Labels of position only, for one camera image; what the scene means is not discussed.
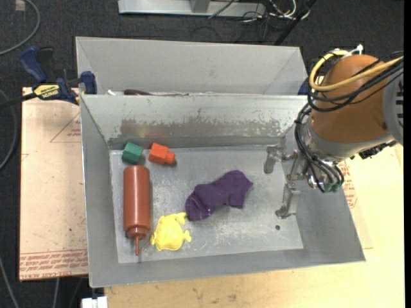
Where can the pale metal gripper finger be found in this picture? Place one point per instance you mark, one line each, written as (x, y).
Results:
(271, 159)
(290, 201)

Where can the red-brown squeeze bottle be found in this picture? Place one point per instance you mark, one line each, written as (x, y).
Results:
(136, 197)

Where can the grey metal bin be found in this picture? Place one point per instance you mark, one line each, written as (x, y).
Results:
(199, 120)

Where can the green toy block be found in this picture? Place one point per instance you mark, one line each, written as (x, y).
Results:
(131, 152)

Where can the yellow toy fish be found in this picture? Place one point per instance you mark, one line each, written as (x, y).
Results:
(170, 233)

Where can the purple cloth sock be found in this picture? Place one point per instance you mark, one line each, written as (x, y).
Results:
(218, 194)

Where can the brown cardboard board, red print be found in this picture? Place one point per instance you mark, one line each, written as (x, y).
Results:
(51, 184)

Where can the dark purple object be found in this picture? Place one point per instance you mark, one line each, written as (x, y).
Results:
(136, 92)

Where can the orange toy block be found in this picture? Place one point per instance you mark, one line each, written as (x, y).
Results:
(160, 153)

